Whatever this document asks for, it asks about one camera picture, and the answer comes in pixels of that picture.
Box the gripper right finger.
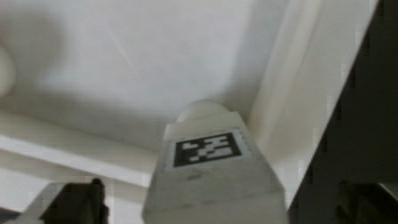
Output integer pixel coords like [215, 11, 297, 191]
[336, 182, 398, 224]

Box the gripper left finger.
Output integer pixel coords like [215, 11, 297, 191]
[11, 178, 112, 224]

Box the white table leg with tag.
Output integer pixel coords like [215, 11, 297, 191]
[142, 101, 288, 224]

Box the white square tabletop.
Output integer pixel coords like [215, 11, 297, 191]
[0, 0, 380, 209]

